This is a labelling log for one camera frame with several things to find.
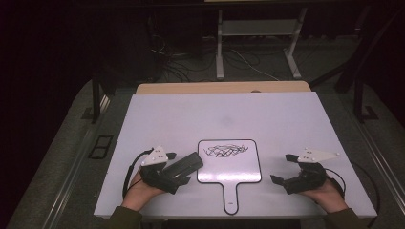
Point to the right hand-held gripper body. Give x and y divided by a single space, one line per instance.
307 178

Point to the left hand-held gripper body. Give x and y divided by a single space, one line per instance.
154 159

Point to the black whiteboard eraser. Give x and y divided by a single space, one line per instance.
184 165

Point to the person's right hand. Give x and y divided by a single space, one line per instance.
329 197

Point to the person's left hand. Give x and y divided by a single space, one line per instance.
138 194

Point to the wooden table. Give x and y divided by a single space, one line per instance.
223 87

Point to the black metal stand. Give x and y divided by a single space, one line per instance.
95 95
358 79

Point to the white metal stand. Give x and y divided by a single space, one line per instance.
259 28

